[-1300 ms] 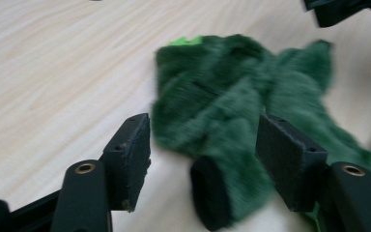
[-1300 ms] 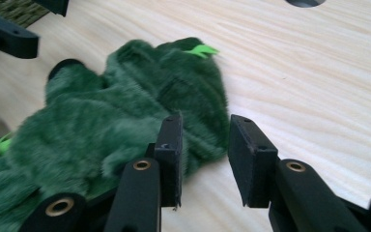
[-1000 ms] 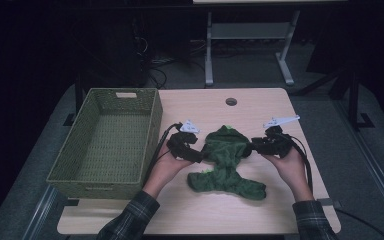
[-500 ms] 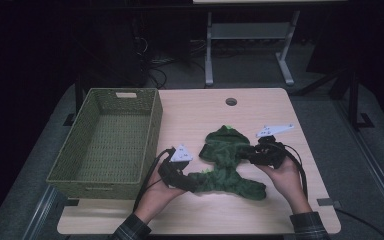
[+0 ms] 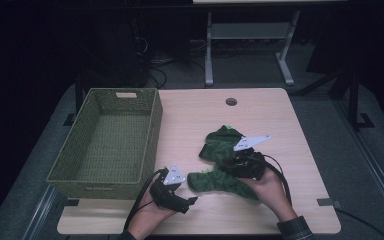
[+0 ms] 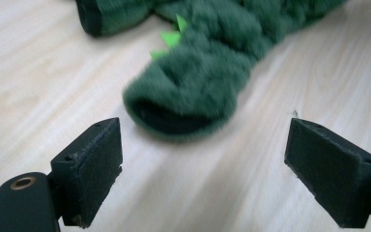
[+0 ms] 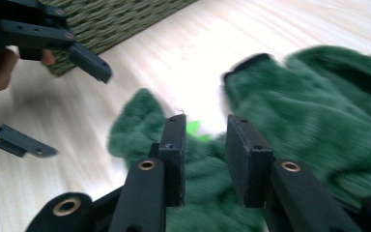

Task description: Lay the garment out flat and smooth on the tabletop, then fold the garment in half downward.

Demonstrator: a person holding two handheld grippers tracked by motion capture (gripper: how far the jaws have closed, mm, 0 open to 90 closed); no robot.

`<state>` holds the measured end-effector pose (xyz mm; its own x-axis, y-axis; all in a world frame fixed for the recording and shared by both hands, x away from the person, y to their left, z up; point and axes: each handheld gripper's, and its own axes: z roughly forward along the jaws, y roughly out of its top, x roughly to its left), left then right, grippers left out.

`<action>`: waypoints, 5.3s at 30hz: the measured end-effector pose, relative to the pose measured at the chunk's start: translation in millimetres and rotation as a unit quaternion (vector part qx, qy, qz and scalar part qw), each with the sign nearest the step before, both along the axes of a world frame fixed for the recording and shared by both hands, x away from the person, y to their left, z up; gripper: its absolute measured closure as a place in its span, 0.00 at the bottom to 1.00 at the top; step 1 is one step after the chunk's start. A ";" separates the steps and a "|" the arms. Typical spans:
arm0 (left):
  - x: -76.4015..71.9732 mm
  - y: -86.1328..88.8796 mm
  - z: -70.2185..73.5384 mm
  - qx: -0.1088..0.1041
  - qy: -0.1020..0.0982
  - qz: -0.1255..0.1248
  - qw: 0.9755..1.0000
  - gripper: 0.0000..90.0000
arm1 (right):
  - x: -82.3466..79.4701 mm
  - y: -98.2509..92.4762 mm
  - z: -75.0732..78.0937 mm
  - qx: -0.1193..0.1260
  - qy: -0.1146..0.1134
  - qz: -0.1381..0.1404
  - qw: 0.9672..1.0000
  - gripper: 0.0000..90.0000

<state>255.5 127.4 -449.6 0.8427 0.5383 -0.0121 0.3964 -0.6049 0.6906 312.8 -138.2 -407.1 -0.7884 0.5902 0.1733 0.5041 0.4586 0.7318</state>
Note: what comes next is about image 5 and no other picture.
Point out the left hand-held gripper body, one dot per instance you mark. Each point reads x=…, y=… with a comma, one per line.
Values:
x=166, y=195

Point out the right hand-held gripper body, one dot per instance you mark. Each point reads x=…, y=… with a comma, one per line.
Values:
x=246, y=165

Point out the green fuzzy garment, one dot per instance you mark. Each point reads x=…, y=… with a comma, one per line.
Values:
x=218, y=182

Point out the green woven basket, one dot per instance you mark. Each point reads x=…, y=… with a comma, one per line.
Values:
x=120, y=143

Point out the person's left hand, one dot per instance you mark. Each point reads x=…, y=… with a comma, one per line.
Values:
x=148, y=216

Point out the grey tape piece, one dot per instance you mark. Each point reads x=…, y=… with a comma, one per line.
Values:
x=328, y=202

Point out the black metal stand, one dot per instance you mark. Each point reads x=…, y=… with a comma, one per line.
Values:
x=354, y=100
x=78, y=96

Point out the grey metal table frame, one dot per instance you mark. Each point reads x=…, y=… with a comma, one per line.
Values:
x=208, y=60

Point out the aluminium rail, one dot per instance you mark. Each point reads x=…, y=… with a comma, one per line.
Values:
x=370, y=160
x=40, y=213

